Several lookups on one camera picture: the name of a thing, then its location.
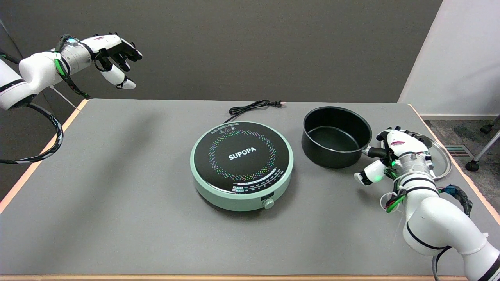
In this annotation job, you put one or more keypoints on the metal floor vent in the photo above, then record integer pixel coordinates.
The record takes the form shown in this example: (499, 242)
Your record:
(459, 151)

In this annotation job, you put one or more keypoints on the grey table mat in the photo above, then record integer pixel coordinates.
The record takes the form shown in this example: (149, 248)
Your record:
(117, 195)

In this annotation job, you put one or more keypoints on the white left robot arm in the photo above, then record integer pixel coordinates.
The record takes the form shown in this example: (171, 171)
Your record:
(37, 70)

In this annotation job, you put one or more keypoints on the metal chair leg with caster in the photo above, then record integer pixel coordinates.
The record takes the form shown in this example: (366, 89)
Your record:
(486, 127)
(484, 150)

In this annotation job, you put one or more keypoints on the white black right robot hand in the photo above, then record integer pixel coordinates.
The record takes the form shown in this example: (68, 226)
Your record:
(404, 142)

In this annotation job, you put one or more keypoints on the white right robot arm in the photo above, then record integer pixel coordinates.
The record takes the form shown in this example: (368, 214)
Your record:
(437, 222)

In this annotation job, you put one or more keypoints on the green round induction cooker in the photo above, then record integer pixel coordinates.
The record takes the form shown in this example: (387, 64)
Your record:
(242, 156)

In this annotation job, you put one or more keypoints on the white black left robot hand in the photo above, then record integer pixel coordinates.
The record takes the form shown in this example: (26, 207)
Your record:
(107, 42)

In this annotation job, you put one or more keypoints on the glass lid with black knob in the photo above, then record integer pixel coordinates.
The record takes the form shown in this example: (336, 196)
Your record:
(443, 160)

